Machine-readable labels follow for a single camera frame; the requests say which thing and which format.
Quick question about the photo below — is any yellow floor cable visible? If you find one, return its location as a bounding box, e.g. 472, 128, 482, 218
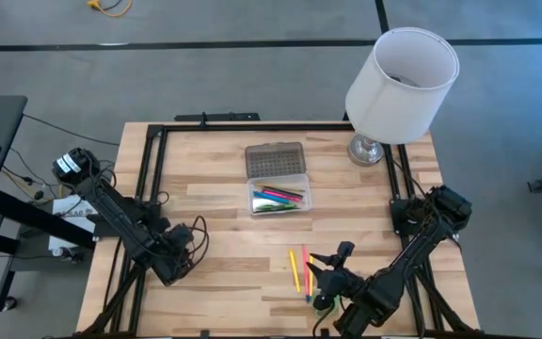
86, 0, 135, 19

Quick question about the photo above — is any thick black pen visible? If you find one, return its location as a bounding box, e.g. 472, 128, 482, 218
261, 186, 306, 199

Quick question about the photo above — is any black stand beam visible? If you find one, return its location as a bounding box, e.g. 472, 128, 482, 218
0, 187, 98, 251

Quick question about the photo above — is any black floor cable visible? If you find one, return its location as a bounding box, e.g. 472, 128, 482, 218
21, 112, 121, 148

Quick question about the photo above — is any green clear ballpoint pen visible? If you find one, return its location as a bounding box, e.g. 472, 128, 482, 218
254, 202, 300, 214

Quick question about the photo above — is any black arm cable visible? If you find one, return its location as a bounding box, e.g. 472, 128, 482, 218
186, 215, 212, 273
311, 304, 339, 338

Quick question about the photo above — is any black mount bar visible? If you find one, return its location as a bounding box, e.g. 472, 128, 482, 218
174, 111, 262, 123

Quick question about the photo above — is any pink pencil blue cap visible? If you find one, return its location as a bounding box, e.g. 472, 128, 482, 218
301, 244, 312, 303

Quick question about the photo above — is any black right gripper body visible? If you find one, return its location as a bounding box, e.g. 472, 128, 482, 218
312, 240, 367, 312

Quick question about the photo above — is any white shade silver table lamp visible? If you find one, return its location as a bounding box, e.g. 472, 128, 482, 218
344, 26, 460, 168

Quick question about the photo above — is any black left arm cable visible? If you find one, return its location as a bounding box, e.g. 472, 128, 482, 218
186, 215, 212, 273

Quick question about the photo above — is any black lamp cable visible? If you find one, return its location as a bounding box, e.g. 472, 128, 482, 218
391, 158, 422, 199

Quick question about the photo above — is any black aluminium rig frame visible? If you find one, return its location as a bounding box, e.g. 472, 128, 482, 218
77, 122, 484, 339

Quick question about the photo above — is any clear pencil box grey lid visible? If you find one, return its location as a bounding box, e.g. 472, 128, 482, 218
245, 141, 313, 217

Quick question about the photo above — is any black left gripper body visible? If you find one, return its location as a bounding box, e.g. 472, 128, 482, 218
151, 224, 196, 286

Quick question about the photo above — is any white paper sheet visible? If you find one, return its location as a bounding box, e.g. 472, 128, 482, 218
47, 192, 105, 251

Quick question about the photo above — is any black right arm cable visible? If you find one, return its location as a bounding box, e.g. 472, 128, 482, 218
311, 304, 339, 338

